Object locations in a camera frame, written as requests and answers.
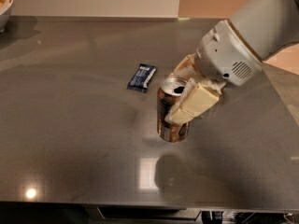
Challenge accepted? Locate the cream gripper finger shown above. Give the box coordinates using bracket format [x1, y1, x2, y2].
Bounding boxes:
[170, 53, 203, 82]
[165, 78, 226, 125]

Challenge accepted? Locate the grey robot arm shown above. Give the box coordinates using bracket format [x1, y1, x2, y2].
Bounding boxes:
[165, 0, 299, 125]

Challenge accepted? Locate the white bowl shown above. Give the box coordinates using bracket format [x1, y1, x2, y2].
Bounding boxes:
[0, 0, 14, 33]

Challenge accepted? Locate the blue snack bar wrapper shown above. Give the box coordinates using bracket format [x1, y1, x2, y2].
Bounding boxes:
[127, 63, 157, 93]

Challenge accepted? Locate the orange soda can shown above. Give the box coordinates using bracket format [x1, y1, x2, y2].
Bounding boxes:
[157, 77, 189, 143]

